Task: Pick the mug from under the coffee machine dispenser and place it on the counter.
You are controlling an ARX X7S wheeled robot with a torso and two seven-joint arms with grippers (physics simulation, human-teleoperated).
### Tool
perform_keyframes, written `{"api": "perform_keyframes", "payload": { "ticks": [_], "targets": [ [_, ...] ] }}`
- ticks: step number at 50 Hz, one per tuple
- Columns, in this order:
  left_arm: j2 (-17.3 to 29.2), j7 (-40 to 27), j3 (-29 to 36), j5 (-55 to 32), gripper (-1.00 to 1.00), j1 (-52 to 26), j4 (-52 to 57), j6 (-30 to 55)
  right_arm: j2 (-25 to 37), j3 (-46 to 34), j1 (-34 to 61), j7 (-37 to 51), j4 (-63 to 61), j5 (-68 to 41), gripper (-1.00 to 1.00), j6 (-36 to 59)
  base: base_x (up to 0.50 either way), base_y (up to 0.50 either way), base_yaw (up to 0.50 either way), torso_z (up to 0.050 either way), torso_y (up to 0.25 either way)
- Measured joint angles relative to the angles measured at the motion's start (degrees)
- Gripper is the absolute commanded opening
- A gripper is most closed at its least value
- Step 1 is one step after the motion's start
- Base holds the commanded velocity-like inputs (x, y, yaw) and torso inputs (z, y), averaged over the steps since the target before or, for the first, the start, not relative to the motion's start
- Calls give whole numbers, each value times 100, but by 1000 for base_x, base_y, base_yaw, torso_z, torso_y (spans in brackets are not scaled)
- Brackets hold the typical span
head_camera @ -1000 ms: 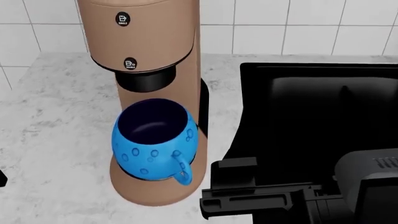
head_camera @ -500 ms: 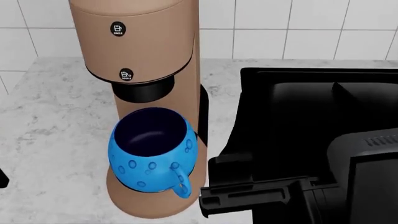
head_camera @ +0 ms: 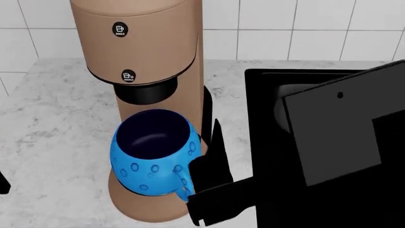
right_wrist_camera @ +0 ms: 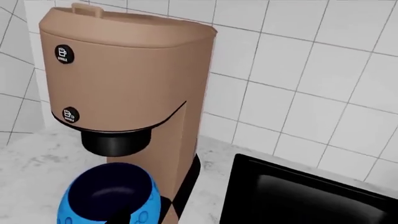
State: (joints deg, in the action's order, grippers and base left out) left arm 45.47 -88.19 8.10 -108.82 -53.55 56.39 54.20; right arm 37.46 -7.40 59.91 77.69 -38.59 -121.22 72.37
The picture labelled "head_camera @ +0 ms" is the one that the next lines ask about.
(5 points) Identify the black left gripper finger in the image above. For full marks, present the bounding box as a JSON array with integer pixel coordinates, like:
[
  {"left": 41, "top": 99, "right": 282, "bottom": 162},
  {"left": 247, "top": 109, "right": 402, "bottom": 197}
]
[{"left": 0, "top": 169, "right": 11, "bottom": 195}]

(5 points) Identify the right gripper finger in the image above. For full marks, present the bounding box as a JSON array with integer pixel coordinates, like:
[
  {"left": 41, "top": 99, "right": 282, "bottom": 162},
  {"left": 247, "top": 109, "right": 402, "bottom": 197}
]
[
  {"left": 188, "top": 118, "right": 235, "bottom": 195},
  {"left": 186, "top": 176, "right": 258, "bottom": 227}
]

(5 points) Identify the blue mug with bubble pattern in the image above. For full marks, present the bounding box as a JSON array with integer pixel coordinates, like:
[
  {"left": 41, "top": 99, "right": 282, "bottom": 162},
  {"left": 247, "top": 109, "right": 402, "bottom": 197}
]
[{"left": 109, "top": 108, "right": 203, "bottom": 203}]

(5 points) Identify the tan cylindrical coffee machine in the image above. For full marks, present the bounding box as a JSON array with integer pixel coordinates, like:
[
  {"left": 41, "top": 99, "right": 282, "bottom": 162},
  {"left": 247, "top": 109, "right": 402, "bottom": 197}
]
[{"left": 70, "top": 0, "right": 214, "bottom": 224}]

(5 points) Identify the black sink basin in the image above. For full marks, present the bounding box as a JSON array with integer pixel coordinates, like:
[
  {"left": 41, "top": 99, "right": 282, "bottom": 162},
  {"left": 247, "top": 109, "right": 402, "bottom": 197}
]
[{"left": 244, "top": 68, "right": 405, "bottom": 228}]

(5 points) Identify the black round double-cup button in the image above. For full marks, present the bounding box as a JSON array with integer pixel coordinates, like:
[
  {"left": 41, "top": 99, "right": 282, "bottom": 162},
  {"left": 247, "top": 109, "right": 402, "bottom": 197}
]
[{"left": 121, "top": 68, "right": 137, "bottom": 83}]

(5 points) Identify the black round single-cup button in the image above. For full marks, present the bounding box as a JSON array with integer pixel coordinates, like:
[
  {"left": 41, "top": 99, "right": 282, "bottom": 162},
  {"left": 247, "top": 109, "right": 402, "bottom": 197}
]
[{"left": 111, "top": 22, "right": 129, "bottom": 38}]

